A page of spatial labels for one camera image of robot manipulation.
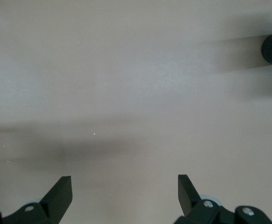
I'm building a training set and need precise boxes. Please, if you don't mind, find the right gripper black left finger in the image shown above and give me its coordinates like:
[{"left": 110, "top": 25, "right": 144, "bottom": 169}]
[{"left": 0, "top": 176, "right": 73, "bottom": 224}]

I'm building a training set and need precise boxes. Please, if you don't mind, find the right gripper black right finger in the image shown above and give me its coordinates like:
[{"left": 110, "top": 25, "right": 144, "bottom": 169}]
[{"left": 173, "top": 174, "right": 272, "bottom": 224}]

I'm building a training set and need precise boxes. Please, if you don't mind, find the brown table cover mat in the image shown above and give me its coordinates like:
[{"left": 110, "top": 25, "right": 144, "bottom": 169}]
[{"left": 0, "top": 0, "right": 272, "bottom": 224}]

